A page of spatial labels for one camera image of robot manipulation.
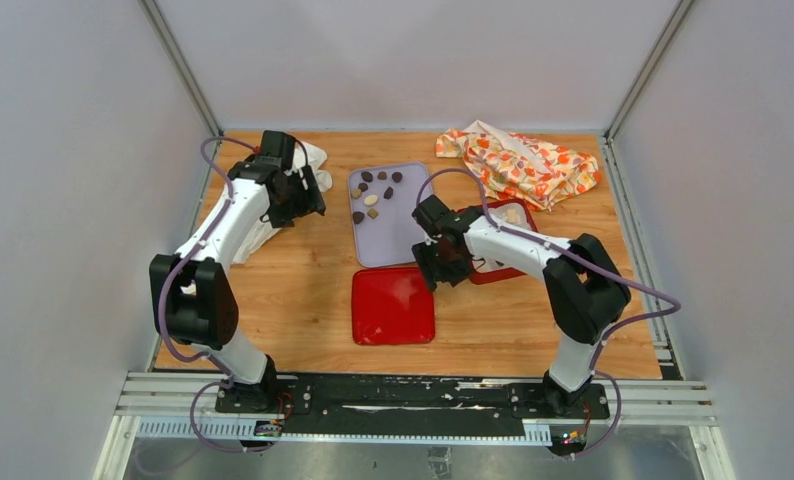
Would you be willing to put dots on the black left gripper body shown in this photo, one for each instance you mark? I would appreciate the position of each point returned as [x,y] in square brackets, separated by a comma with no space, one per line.
[297,202]

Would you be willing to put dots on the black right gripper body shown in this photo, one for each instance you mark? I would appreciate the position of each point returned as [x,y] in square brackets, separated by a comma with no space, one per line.
[437,265]

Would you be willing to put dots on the red box lid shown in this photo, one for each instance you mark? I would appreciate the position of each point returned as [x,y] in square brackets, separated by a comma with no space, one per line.
[391,306]

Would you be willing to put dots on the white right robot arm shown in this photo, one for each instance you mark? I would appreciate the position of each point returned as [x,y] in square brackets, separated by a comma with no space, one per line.
[585,290]

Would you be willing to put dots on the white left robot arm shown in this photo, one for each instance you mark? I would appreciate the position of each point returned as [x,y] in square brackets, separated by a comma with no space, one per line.
[195,311]

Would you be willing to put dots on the white oval chocolate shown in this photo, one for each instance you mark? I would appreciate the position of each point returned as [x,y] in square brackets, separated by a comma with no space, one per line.
[370,200]

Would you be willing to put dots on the white crumpled cloth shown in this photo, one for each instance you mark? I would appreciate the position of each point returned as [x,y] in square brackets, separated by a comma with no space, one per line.
[262,231]

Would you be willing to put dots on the lavender plastic tray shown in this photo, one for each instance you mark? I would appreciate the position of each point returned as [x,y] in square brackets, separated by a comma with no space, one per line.
[387,239]

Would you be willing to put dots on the red box with white paper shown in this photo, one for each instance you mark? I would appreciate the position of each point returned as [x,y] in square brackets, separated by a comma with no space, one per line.
[490,271]

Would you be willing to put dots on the floral orange cloth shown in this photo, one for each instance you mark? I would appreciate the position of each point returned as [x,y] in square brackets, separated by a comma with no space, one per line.
[513,165]

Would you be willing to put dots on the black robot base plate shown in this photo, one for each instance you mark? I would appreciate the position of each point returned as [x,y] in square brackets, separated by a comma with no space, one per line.
[366,404]

